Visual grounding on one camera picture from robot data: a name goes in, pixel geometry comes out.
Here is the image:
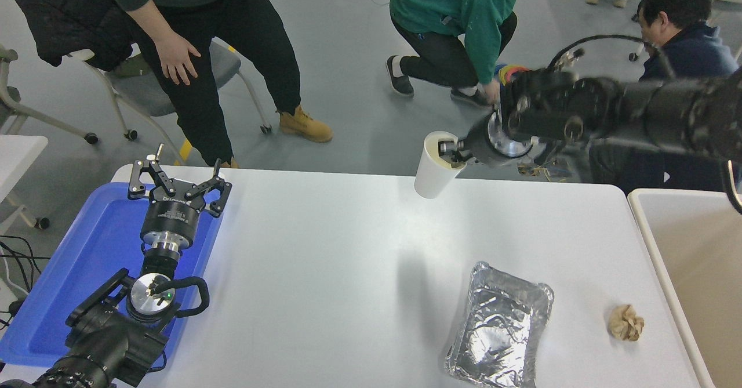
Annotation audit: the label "black floor cables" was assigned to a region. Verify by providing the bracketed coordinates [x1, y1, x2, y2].
[0, 234, 53, 331]

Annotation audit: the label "black padded jacket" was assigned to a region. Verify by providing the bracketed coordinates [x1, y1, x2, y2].
[10, 0, 146, 72]

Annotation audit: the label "small white side table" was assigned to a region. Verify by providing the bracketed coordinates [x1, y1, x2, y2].
[0, 135, 52, 230]

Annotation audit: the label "large pale bin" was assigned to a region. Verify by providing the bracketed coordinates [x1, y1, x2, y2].
[628, 188, 742, 388]

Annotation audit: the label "white paper cup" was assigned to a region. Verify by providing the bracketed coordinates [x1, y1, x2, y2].
[414, 131, 467, 199]

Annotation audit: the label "blue plastic tray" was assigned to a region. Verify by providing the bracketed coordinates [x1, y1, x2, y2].
[0, 182, 225, 368]

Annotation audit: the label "blue red yellow wire coil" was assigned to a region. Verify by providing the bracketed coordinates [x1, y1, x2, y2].
[496, 63, 531, 85]

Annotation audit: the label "pale frame wheeled chair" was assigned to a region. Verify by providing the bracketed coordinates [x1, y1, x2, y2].
[0, 45, 99, 145]

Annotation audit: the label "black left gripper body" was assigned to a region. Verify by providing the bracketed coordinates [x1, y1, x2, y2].
[140, 191, 206, 248]

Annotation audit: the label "silver foil tray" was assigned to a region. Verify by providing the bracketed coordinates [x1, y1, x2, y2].
[445, 262, 555, 388]

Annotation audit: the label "crumpled tan paper ball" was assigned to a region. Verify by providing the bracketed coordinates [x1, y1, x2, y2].
[609, 303, 645, 341]

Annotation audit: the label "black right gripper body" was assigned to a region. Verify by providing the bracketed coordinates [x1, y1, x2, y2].
[463, 111, 518, 167]

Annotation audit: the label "circuit board with wires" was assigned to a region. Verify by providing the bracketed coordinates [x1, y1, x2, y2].
[518, 162, 572, 183]

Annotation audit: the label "grey seat wheeled chair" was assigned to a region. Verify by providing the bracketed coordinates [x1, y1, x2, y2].
[67, 40, 274, 165]

